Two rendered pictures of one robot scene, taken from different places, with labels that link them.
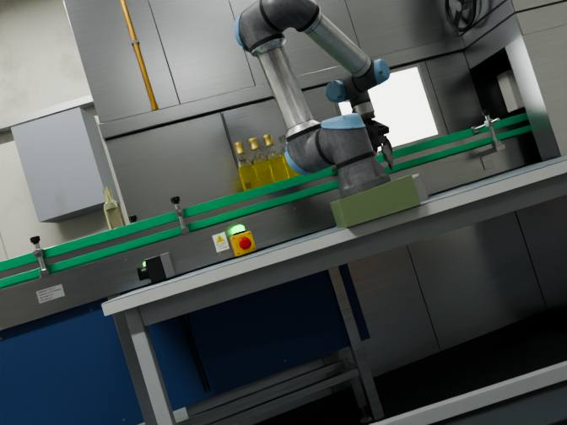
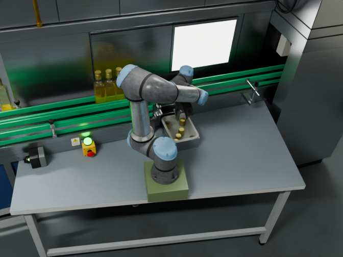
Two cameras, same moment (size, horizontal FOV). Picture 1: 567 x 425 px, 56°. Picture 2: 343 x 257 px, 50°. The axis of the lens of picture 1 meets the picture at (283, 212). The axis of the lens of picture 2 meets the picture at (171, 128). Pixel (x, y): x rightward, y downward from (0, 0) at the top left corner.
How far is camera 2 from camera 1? 1.64 m
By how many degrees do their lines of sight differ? 47
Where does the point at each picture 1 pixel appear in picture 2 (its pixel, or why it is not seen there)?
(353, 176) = (160, 177)
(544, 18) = (322, 44)
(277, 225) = (111, 134)
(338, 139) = (160, 161)
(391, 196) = (174, 195)
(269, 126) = (122, 47)
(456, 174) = (223, 103)
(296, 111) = (142, 131)
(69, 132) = not seen: outside the picture
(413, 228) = not seen: hidden behind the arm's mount
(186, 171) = (56, 66)
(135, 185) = (18, 72)
